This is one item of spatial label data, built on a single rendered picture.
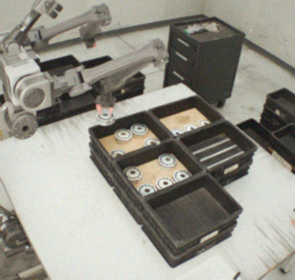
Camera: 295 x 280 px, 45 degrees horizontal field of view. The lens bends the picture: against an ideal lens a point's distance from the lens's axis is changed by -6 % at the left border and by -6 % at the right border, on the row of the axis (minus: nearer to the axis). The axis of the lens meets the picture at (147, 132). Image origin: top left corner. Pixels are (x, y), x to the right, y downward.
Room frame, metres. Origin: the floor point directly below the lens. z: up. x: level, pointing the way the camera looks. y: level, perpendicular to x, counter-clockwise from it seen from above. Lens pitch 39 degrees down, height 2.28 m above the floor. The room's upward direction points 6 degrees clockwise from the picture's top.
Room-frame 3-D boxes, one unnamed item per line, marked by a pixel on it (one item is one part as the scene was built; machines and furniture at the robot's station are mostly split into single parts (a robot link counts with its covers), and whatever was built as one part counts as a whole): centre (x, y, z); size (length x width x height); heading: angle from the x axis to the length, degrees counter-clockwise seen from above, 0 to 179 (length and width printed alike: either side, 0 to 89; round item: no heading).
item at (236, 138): (1.62, -0.40, 0.87); 0.40 x 0.30 x 0.11; 126
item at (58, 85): (1.25, 0.39, 1.45); 0.09 x 0.08 x 0.12; 37
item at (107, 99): (1.63, 0.24, 1.16); 0.10 x 0.07 x 0.07; 89
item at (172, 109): (1.87, -0.23, 0.87); 0.40 x 0.30 x 0.11; 126
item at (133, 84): (2.83, 0.30, 0.37); 0.40 x 0.30 x 0.45; 127
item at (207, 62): (3.36, -0.48, 0.45); 0.60 x 0.45 x 0.90; 127
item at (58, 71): (2.90, 0.86, 0.37); 0.40 x 0.30 x 0.45; 127
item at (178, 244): (1.15, -0.25, 0.92); 0.40 x 0.30 x 0.02; 126
